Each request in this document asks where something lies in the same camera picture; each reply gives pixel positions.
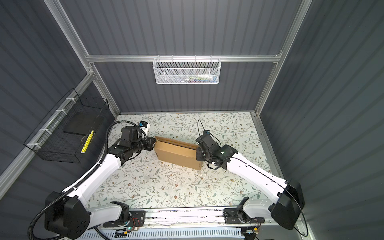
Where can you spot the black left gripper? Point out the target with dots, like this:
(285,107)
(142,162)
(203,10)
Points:
(150,140)

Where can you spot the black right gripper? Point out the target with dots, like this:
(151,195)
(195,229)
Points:
(198,154)

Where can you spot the brown cardboard box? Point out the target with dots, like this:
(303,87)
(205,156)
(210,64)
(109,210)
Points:
(177,152)

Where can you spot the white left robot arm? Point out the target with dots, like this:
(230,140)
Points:
(67,213)

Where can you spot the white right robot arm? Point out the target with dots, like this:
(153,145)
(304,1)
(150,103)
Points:
(285,198)

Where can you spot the yellow marker pen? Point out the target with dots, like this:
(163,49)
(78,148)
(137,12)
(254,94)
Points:
(87,142)

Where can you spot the items in white basket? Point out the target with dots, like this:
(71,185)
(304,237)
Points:
(205,78)

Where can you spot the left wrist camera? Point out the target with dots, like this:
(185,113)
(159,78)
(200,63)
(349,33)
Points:
(144,126)

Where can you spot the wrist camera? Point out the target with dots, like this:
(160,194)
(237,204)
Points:
(207,132)
(144,126)

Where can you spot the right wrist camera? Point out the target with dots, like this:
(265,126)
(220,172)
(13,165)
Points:
(207,132)

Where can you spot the white wire mesh basket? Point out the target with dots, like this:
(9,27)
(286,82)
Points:
(169,73)

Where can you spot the black wire mesh basket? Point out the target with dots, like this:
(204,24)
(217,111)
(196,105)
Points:
(61,137)

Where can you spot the white vented cable duct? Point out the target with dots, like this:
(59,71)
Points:
(220,233)

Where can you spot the aluminium horizontal frame bar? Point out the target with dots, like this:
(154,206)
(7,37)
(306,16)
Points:
(183,58)

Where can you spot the aluminium frame corner post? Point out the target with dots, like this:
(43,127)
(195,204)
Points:
(65,24)

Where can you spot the aluminium right corner post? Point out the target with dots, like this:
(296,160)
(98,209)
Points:
(286,47)

